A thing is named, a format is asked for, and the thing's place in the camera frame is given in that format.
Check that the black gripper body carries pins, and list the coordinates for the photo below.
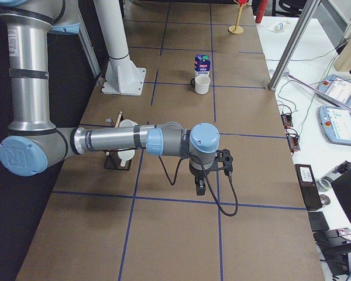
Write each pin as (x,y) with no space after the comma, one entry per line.
(198,177)

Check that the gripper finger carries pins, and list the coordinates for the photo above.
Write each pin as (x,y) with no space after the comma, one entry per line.
(203,188)
(198,188)

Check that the white enamel mug black handle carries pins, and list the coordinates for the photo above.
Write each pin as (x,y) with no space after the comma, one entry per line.
(201,84)

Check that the milk carton blue white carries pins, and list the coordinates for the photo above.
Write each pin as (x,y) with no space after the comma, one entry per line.
(202,65)

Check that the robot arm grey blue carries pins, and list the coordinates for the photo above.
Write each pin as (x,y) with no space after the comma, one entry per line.
(71,85)

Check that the white mug on rack front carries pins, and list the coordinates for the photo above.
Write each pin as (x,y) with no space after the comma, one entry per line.
(125,156)

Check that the white mug on rack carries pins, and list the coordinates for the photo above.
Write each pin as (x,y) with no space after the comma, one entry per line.
(125,156)
(127,123)

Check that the white mug on rack rear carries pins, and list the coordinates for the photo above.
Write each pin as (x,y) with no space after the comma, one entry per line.
(127,123)

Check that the red connector board near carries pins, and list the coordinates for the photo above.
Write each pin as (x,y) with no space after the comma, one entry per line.
(293,139)

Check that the red connector board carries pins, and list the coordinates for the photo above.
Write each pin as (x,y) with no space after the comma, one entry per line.
(293,139)
(287,120)

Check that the red connector board far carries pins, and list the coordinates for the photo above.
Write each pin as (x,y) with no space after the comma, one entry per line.
(287,120)

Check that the black box white label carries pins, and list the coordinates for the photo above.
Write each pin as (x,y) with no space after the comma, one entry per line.
(308,187)

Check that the tape roll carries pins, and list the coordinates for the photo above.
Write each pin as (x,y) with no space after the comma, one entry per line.
(324,184)

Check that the teach pendant near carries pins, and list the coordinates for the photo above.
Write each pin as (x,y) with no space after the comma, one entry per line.
(336,124)

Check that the teach pendant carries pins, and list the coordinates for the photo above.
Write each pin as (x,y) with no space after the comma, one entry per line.
(336,124)
(337,88)

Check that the wooden mug tree stand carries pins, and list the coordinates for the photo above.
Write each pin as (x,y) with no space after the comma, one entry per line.
(236,29)

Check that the teach pendant far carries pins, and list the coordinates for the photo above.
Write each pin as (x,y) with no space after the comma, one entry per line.
(337,88)

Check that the small blue white bottle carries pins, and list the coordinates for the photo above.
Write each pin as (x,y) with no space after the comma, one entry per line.
(279,27)

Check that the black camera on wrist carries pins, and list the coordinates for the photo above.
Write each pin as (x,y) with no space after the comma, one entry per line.
(224,161)

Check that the black wire mug rack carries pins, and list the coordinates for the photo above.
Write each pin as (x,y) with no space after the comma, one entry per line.
(112,161)

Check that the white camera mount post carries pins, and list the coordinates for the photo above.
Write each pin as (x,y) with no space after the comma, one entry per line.
(122,76)

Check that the aluminium frame post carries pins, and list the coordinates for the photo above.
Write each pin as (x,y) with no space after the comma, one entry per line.
(301,25)

